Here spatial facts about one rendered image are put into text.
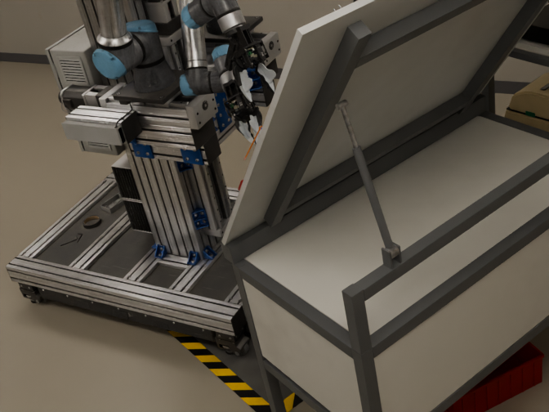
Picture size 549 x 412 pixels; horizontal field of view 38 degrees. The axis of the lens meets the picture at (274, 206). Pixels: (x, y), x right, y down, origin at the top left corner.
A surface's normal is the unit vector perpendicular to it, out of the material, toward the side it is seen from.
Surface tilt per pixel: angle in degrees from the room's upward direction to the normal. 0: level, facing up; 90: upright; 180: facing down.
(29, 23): 90
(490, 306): 90
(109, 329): 0
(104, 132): 90
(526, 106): 90
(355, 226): 0
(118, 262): 0
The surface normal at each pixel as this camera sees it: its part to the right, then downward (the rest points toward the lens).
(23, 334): -0.18, -0.82
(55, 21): -0.47, 0.56
